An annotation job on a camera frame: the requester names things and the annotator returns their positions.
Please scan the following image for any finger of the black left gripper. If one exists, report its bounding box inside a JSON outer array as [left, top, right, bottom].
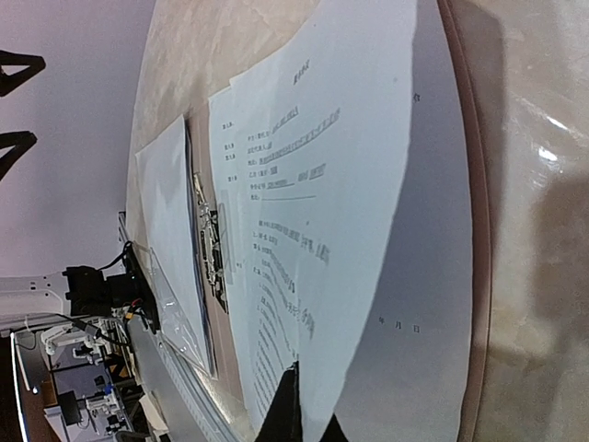
[[0, 131, 36, 180], [0, 51, 45, 98]]

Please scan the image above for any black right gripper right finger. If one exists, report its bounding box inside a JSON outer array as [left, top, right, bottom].
[[321, 414, 349, 442]]

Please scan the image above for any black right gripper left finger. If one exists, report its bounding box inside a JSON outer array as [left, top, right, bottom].
[[260, 362, 303, 442]]

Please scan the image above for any brown paper folder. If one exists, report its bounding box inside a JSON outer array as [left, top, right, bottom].
[[207, 1, 491, 441]]

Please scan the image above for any printed sheet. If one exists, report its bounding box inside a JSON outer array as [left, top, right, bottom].
[[210, 1, 417, 441], [335, 1, 473, 441]]

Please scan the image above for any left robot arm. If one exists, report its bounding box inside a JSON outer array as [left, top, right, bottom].
[[1, 51, 110, 321]]

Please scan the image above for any metal folder clip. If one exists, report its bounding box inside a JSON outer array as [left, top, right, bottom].
[[192, 172, 228, 313]]

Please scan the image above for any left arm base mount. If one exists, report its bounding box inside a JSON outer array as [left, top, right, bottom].
[[62, 241, 161, 334]]

